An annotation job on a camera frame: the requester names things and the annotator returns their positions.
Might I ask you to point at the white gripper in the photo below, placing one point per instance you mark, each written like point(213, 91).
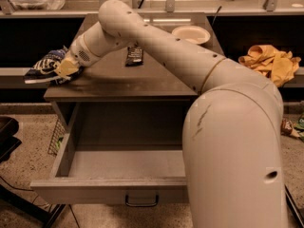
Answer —
point(79, 53)

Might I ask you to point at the blue chip bag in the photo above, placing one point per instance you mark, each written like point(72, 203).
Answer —
point(44, 70)

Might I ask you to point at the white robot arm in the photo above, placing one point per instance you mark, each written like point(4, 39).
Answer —
point(231, 133)

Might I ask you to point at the grey cabinet with top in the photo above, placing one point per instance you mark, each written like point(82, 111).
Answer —
point(110, 99)

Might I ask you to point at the open grey top drawer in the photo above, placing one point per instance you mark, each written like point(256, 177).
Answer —
point(104, 170)

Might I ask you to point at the brown snack bag on floor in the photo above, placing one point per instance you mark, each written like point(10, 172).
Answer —
point(287, 128)

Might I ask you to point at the green snack bag on floor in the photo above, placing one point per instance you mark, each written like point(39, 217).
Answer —
point(299, 125)

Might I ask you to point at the dark snack bar wrapper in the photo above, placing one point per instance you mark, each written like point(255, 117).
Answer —
point(134, 57)

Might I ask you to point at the white paper bowl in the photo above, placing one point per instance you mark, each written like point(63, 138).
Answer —
point(193, 34)

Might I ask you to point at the yellow crumpled cloth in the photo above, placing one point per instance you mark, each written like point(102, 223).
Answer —
point(278, 66)

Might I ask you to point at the black bar bottom right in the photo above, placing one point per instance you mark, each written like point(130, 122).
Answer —
point(297, 213)

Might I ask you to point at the wire mesh basket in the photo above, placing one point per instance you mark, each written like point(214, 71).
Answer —
point(56, 138)

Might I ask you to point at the black drawer handle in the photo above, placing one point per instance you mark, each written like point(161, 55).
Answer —
point(141, 204)

